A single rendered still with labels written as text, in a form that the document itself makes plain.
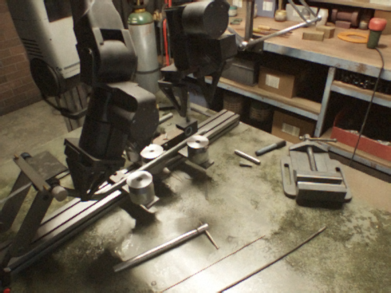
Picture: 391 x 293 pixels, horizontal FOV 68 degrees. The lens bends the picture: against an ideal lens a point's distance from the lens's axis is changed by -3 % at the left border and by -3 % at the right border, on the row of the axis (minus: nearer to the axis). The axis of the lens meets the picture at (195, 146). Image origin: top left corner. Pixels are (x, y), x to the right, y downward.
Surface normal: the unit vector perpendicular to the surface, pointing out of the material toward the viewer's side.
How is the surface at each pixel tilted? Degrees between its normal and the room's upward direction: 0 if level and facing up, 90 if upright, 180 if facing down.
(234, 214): 0
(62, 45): 90
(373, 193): 0
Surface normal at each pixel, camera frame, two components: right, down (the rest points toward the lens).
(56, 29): 0.85, 0.29
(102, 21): 0.70, -0.21
